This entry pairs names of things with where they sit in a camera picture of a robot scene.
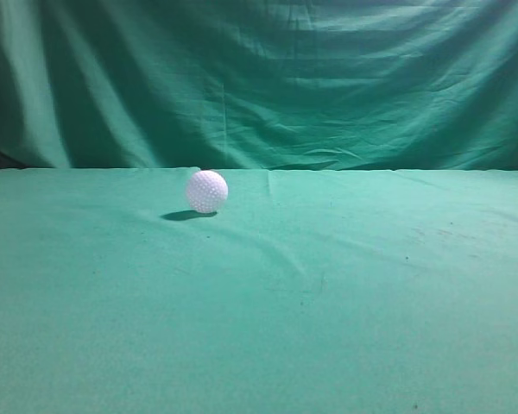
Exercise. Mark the green backdrop curtain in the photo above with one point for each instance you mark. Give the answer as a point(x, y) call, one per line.
point(314, 85)

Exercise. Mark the green table cloth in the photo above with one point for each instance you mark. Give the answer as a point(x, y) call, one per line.
point(309, 292)

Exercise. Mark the white dimpled golf ball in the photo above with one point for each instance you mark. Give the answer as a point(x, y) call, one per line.
point(206, 191)

